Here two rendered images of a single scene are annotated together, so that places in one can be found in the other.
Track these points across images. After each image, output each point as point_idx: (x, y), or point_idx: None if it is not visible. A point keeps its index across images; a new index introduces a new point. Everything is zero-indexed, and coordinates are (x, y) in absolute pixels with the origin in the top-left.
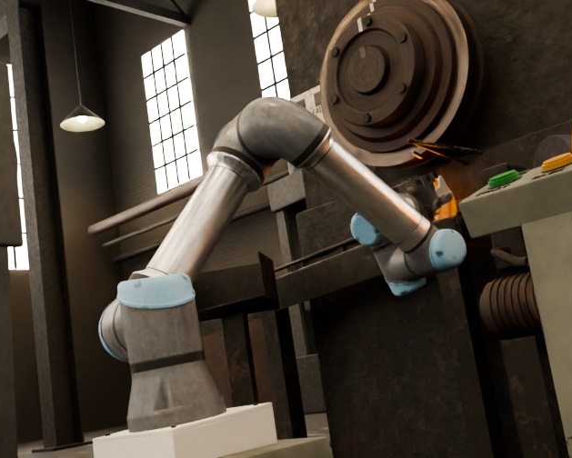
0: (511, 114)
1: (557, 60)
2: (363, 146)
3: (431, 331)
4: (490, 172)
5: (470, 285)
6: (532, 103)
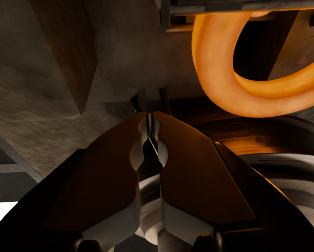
0: (104, 114)
1: (52, 143)
2: None
3: None
4: (40, 115)
5: None
6: (76, 118)
